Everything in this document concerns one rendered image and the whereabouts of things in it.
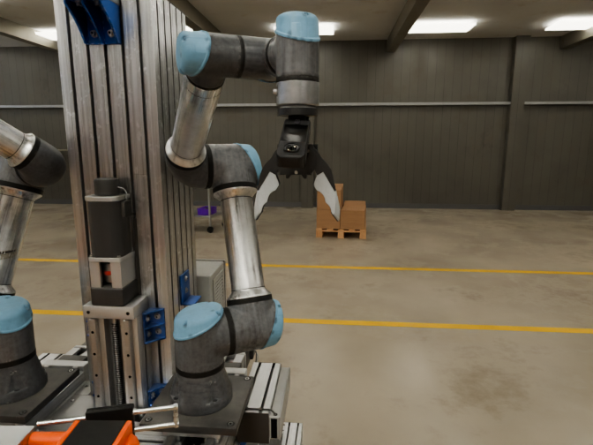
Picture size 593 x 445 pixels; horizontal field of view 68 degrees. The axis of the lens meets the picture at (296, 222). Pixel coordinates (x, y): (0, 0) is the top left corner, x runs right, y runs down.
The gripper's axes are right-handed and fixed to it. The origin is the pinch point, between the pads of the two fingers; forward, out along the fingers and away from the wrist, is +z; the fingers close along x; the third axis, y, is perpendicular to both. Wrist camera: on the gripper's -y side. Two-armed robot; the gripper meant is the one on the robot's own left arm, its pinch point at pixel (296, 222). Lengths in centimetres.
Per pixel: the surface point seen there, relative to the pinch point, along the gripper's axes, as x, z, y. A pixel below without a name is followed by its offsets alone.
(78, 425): 29.4, 25.6, -23.7
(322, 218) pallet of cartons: 12, 119, 670
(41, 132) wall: 753, -33, 1020
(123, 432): 22.2, 25.6, -24.6
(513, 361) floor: -145, 152, 246
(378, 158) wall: -113, 30, 1020
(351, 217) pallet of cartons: -37, 116, 666
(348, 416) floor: -17, 152, 167
